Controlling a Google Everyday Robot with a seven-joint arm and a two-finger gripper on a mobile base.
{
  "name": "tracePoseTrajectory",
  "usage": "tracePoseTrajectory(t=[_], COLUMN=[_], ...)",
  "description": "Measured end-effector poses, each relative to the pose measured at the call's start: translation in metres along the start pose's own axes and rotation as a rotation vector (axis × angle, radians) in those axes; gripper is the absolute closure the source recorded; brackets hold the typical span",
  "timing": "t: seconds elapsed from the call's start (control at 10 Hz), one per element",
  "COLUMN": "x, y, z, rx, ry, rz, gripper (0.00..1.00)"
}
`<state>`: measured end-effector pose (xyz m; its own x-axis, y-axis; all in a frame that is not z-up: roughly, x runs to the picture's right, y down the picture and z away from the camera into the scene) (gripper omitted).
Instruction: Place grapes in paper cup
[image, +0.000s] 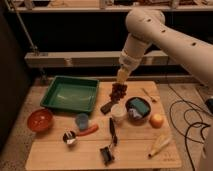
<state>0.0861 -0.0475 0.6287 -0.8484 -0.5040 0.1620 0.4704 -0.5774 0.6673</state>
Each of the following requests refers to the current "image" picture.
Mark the blue plastic cup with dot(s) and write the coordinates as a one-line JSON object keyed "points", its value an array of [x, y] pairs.
{"points": [[82, 121]]}

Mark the wooden spoon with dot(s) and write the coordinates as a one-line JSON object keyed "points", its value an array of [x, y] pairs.
{"points": [[151, 97]]}

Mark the green sponge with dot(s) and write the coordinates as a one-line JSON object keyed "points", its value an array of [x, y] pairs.
{"points": [[139, 106]]}

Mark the dark rectangular block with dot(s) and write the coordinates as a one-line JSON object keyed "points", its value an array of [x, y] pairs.
{"points": [[107, 107]]}

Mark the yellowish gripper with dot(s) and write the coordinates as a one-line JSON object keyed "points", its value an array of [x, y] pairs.
{"points": [[122, 75]]}

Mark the black white round object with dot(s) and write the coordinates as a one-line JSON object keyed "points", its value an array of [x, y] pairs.
{"points": [[69, 138]]}

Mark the dark grape bunch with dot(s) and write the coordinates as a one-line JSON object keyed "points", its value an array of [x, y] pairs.
{"points": [[118, 91]]}

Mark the metal shelf beam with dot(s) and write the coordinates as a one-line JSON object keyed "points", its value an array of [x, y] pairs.
{"points": [[88, 59]]}

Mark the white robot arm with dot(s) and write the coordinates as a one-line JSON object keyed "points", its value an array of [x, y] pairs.
{"points": [[148, 27]]}

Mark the crumpled white cloth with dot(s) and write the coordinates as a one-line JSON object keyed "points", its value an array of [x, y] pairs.
{"points": [[134, 114]]}

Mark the green plastic tray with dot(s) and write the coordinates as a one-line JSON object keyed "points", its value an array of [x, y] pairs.
{"points": [[71, 94]]}

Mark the white paper cup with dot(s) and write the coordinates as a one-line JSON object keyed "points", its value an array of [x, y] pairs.
{"points": [[118, 113]]}

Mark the diagonal metal rod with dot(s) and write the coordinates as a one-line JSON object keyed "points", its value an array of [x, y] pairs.
{"points": [[32, 46]]}

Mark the orange fruit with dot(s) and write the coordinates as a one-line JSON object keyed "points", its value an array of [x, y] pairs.
{"points": [[156, 120]]}

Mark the orange carrot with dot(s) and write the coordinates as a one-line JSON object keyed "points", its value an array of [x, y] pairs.
{"points": [[88, 131]]}

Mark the orange bowl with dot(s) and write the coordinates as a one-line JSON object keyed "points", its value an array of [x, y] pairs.
{"points": [[40, 120]]}

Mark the yellow corn cob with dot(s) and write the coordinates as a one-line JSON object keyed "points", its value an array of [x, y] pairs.
{"points": [[161, 142]]}

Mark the dark bowl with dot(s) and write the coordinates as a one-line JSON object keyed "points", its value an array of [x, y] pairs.
{"points": [[128, 106]]}

